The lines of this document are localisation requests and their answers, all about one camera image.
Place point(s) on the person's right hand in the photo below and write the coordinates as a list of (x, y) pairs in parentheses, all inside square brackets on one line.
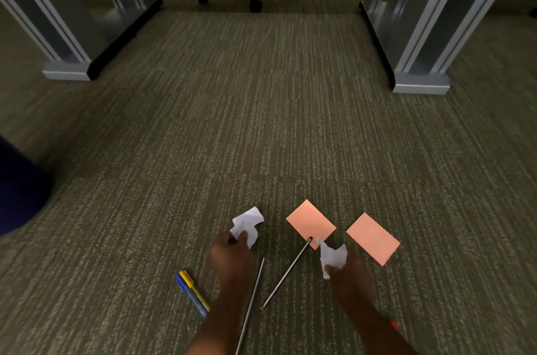
[(352, 279)]

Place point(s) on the person's left hand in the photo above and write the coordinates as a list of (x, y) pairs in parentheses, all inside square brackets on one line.
[(233, 262)]

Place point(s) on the person's left fingers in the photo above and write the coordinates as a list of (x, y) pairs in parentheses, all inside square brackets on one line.
[(231, 238)]

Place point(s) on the person's right fingers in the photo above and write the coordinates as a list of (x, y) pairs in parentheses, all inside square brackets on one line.
[(332, 270)]

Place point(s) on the white paper ball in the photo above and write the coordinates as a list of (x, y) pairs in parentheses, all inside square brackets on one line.
[(333, 257), (248, 222)]

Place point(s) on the person's right forearm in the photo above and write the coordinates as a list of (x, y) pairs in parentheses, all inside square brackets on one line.
[(377, 331)]

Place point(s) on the person's left forearm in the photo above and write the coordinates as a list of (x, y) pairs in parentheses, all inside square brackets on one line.
[(218, 325)]

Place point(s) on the thin grey metal rod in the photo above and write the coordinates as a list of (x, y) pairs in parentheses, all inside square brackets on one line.
[(289, 271), (251, 304)]

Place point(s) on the orange paper card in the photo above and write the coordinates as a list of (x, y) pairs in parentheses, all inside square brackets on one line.
[(373, 239), (310, 222)]

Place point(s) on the yellow pen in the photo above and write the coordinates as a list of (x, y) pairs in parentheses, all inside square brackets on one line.
[(196, 289)]

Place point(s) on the blue pen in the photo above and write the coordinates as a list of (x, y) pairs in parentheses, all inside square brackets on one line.
[(191, 296)]

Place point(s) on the small red item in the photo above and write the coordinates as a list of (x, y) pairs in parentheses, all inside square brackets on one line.
[(394, 324)]

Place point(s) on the grey metal desk leg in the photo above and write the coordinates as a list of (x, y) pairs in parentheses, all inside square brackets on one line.
[(423, 32), (63, 23)]

